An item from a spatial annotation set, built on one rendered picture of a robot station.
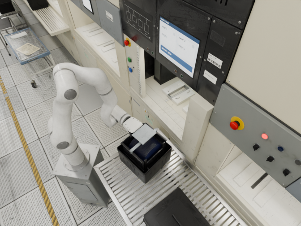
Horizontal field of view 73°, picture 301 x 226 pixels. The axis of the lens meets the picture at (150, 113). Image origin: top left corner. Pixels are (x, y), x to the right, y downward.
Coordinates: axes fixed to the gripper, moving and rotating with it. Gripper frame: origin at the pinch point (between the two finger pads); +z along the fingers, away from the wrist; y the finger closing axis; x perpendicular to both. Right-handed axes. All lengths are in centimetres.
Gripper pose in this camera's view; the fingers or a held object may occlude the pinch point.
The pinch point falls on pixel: (144, 135)
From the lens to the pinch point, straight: 128.4
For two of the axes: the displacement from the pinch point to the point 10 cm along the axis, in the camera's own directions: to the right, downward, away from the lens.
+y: -7.0, 5.6, -4.5
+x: 0.0, -6.3, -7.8
